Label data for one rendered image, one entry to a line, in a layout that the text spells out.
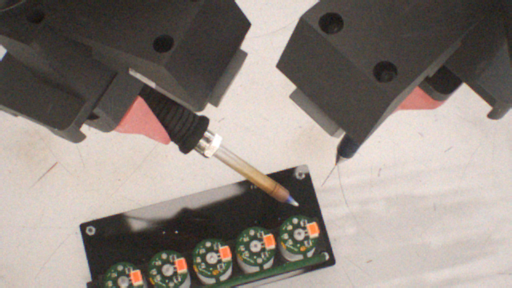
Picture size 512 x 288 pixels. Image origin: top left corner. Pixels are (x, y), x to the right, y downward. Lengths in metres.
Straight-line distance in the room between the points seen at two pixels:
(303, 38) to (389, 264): 0.37
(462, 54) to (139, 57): 0.13
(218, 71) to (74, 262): 0.31
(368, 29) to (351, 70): 0.02
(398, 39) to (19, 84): 0.22
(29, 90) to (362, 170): 0.29
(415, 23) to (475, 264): 0.38
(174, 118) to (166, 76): 0.16
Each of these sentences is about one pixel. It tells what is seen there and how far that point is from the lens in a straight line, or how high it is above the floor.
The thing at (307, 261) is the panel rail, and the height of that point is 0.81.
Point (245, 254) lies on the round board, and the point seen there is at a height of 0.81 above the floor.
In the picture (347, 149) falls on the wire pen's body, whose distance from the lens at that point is 0.56.
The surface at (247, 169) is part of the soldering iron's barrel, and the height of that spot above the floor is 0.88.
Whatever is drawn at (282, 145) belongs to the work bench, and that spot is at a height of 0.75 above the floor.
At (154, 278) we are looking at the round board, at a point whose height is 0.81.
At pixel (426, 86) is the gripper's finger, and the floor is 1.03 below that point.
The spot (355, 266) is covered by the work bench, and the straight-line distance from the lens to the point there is 0.71.
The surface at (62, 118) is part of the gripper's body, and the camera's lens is 0.49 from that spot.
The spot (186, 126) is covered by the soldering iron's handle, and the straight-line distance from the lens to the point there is 0.57.
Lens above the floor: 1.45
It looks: 75 degrees down
